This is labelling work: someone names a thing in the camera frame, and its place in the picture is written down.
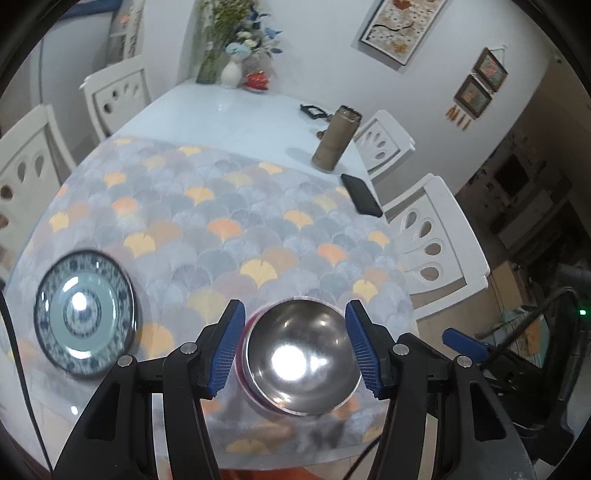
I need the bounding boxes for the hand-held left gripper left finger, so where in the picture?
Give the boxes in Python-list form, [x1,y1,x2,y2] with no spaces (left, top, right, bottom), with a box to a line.
[51,299,246,480]

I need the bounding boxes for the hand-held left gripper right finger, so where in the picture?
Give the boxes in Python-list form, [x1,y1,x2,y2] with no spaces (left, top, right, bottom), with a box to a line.
[345,299,539,480]

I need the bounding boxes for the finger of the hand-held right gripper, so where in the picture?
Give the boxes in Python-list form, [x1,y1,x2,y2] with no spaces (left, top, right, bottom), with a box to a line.
[442,328,522,389]

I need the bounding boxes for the red steel-lined bowl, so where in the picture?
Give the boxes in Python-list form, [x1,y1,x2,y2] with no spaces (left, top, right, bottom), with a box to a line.
[235,298,363,416]

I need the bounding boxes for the blue floral ceramic plate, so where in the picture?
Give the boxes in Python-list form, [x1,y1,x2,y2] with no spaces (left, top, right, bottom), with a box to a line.
[37,258,138,381]
[33,249,137,377]

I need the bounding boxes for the white wooden chair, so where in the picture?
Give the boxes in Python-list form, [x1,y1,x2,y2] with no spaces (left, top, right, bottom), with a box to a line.
[0,104,77,278]
[383,173,490,324]
[78,55,153,141]
[353,110,416,178]

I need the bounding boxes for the fan-patterned table mat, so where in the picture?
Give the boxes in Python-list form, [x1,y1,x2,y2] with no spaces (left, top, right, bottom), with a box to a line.
[0,134,419,455]

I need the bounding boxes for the black phone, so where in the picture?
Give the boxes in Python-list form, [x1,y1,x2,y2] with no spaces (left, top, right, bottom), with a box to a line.
[341,173,384,217]

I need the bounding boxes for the tan thermos bottle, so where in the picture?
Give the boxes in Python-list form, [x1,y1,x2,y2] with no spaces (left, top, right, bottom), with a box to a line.
[311,105,362,174]

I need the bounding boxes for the orange hanging ornaments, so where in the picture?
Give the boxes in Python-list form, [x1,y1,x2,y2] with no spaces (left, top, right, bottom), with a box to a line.
[445,105,472,132]

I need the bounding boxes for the small framed picture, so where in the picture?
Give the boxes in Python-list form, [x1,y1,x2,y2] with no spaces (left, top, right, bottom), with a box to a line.
[455,75,492,115]
[475,47,509,88]

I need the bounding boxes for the red ornament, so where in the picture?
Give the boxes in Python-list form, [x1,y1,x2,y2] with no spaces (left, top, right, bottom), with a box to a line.
[245,70,271,93]

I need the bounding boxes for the white ceramic vase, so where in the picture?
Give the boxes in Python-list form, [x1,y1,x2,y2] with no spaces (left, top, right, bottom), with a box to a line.
[221,58,242,89]

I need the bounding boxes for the glass vase with green stems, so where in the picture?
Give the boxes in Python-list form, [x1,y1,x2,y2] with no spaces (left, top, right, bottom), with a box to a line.
[196,0,259,85]

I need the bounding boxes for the blue and white artificial flowers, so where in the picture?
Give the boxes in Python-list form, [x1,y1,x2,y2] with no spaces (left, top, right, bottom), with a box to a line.
[226,9,284,65]

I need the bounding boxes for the large framed floral picture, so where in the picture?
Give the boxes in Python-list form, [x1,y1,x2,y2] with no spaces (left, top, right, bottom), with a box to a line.
[359,0,448,68]

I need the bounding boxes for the black cable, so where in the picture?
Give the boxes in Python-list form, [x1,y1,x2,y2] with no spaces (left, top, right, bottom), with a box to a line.
[496,286,580,352]
[0,288,52,474]

